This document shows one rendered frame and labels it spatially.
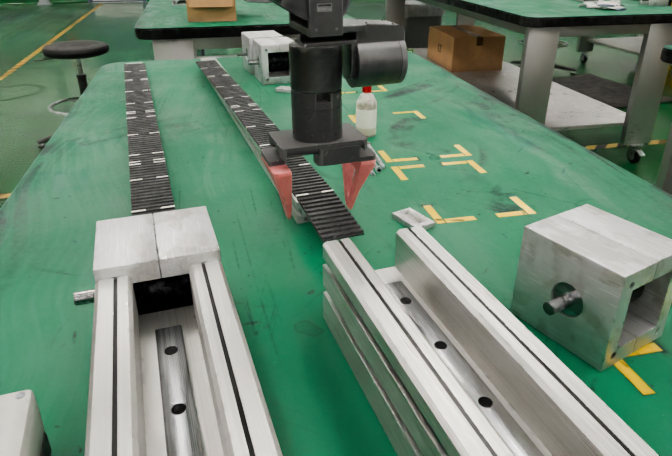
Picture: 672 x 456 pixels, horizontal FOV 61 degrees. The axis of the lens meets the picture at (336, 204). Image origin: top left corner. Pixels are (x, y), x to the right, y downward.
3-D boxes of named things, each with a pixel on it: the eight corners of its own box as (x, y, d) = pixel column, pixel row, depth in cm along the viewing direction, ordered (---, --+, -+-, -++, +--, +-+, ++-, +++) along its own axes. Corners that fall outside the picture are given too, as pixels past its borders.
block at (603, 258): (492, 319, 54) (505, 232, 50) (569, 284, 60) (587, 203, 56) (582, 383, 47) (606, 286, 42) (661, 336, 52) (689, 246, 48)
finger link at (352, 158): (375, 216, 69) (377, 142, 65) (319, 225, 66) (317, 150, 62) (355, 194, 74) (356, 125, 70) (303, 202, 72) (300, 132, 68)
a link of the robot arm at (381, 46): (285, -28, 61) (308, -23, 54) (384, -31, 65) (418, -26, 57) (290, 82, 67) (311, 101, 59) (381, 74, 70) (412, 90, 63)
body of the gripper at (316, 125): (368, 154, 65) (369, 90, 62) (282, 165, 62) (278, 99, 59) (348, 136, 70) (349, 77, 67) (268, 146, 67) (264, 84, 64)
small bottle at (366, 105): (363, 139, 102) (365, 73, 97) (351, 133, 105) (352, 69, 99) (380, 135, 104) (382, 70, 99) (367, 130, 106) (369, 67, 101)
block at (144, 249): (87, 310, 56) (67, 224, 51) (214, 287, 59) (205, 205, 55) (82, 371, 48) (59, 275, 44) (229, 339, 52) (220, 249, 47)
